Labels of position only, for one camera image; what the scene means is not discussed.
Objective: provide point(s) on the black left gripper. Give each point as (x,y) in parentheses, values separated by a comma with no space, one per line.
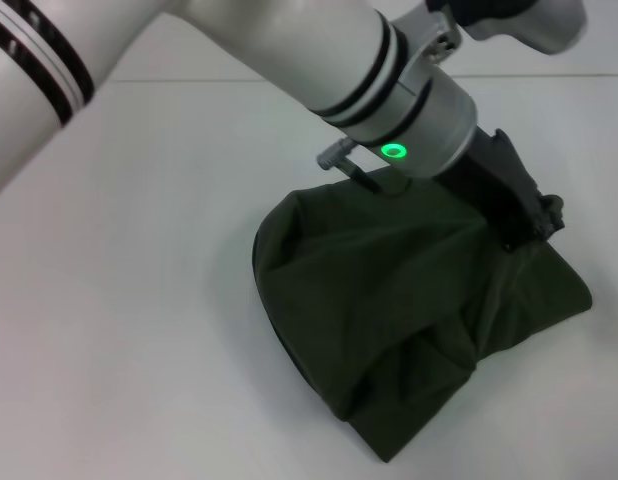
(499,190)

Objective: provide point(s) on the dark green printed T-shirt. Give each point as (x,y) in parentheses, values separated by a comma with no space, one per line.
(389,300)

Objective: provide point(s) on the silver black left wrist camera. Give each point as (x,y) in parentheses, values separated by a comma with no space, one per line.
(529,20)

